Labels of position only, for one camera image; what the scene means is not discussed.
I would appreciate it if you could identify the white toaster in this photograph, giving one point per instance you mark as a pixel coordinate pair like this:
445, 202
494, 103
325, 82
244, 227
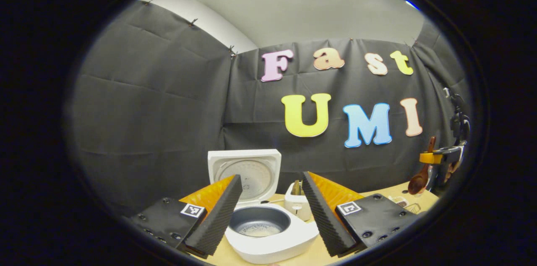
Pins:
298, 209

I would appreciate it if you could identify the white rice cooker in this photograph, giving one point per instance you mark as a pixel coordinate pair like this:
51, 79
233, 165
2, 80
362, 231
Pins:
272, 249

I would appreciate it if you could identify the brown toast slice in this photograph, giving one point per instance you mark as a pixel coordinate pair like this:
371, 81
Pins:
297, 188

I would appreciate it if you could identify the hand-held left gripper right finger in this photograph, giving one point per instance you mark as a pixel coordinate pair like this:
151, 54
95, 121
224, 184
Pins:
325, 220

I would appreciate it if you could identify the black backdrop cloth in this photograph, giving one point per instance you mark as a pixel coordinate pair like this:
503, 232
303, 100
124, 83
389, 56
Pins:
168, 110

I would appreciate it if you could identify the brown wooden spoon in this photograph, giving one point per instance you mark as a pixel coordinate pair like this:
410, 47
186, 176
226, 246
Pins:
417, 184

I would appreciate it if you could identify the white divided dish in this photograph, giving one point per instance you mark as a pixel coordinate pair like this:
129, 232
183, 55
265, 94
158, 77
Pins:
398, 202

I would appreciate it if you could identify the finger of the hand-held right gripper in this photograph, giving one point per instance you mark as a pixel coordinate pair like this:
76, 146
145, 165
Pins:
449, 153

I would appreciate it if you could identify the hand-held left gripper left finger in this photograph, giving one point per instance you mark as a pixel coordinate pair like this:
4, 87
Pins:
220, 220

